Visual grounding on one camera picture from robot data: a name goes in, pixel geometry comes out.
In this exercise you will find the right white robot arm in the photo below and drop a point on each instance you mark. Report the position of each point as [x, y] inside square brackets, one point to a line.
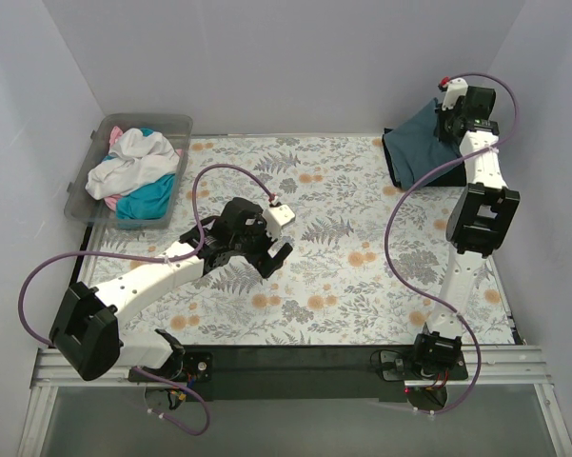
[477, 225]

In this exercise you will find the clear plastic bin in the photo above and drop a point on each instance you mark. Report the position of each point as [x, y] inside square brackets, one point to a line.
[83, 208]

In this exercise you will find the aluminium frame rail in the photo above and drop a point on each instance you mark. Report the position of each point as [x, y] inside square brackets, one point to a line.
[301, 372]

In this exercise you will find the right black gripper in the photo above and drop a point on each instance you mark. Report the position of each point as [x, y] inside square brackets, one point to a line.
[448, 126]

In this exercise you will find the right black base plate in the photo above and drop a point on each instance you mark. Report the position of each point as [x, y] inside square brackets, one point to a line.
[398, 365]

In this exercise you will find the white t shirt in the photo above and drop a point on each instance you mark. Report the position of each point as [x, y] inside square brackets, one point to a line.
[133, 161]

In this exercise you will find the blue grey t shirt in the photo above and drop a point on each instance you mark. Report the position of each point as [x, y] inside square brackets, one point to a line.
[412, 149]

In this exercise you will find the floral table mat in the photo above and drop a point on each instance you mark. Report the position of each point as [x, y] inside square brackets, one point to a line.
[366, 261]

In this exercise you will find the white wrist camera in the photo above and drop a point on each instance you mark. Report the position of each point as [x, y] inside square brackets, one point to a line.
[453, 89]
[277, 218]

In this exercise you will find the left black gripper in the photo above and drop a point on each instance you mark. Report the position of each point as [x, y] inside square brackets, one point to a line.
[265, 249]

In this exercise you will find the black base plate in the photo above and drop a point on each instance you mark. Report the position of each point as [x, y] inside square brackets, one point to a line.
[197, 366]
[398, 365]

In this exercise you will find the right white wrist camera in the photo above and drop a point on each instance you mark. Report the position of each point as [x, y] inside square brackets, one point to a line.
[453, 89]

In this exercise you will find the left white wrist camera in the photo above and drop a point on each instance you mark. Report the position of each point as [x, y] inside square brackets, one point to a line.
[277, 218]

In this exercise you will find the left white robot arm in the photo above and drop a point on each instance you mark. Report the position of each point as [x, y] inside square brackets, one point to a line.
[87, 328]

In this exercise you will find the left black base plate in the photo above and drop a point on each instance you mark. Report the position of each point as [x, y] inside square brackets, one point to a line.
[197, 366]

